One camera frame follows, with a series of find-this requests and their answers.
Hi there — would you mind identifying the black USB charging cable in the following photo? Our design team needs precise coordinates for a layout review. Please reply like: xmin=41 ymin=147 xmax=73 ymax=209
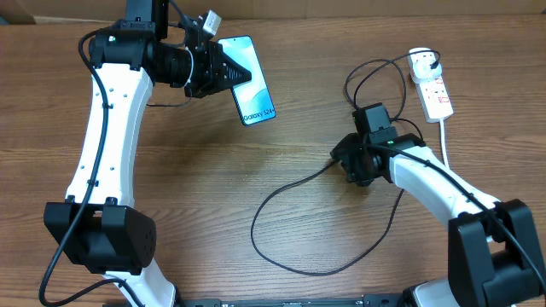
xmin=250 ymin=49 xmax=441 ymax=277

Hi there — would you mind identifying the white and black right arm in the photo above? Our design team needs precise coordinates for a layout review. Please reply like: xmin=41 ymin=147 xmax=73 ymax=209
xmin=330 ymin=103 xmax=545 ymax=306

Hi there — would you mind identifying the white charger plug adapter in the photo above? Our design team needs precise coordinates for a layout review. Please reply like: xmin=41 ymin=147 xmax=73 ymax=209
xmin=407 ymin=47 xmax=443 ymax=84

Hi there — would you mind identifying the white power strip cord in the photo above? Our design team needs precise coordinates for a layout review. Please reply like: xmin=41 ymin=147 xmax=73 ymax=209
xmin=438 ymin=119 xmax=450 ymax=167

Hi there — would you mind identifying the white power strip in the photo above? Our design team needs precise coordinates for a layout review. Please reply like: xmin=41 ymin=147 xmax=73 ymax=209
xmin=416 ymin=77 xmax=454 ymax=123

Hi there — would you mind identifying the brown cardboard backdrop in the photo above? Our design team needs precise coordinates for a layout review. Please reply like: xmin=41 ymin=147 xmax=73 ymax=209
xmin=1 ymin=0 xmax=545 ymax=24

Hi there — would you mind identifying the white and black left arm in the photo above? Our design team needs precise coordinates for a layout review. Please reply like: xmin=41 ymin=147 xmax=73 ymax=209
xmin=44 ymin=1 xmax=252 ymax=306

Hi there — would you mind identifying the Samsung Galaxy smartphone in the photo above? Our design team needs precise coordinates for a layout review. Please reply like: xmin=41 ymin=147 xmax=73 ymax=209
xmin=218 ymin=36 xmax=276 ymax=126

